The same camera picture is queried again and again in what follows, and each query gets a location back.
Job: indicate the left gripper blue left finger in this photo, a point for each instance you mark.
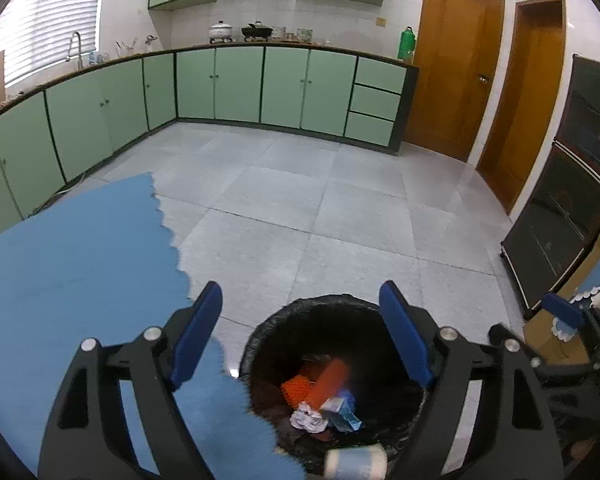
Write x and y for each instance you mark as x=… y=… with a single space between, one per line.
x=189 y=331

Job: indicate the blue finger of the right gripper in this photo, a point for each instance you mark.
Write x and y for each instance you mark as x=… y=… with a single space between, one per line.
x=569 y=314

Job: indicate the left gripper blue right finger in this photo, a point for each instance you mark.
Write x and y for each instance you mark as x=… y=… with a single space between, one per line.
x=408 y=339

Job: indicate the orange foam net sleeve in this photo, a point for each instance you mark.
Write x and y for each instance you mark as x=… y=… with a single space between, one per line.
x=315 y=382

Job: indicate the light blue small box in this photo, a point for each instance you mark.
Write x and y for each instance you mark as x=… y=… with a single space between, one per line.
x=339 y=411

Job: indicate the paper cup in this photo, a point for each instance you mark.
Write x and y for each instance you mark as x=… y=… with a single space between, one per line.
x=362 y=463

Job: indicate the white tissue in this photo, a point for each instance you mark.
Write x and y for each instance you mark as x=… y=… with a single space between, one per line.
x=307 y=419

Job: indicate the black lined trash bin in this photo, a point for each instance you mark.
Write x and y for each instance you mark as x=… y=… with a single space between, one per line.
x=321 y=329

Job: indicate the green lower kitchen cabinets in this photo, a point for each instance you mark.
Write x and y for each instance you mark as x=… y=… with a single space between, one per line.
x=59 y=132

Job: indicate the chrome kitchen faucet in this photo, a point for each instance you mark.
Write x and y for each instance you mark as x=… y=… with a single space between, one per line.
x=75 y=51

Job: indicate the dark glass cabinet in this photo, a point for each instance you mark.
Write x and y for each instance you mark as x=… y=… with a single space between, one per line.
x=561 y=220

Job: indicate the wooden door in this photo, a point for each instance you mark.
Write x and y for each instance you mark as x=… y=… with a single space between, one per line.
x=456 y=54
x=527 y=100

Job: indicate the white cooking pot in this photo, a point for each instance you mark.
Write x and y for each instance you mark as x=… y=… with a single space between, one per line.
x=220 y=33

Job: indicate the black wok pan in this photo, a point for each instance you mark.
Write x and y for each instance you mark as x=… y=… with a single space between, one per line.
x=256 y=32

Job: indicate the green thermos bottle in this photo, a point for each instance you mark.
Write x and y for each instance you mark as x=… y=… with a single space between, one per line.
x=407 y=45

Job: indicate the white window blinds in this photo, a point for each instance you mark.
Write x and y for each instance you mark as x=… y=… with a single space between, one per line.
x=35 y=34

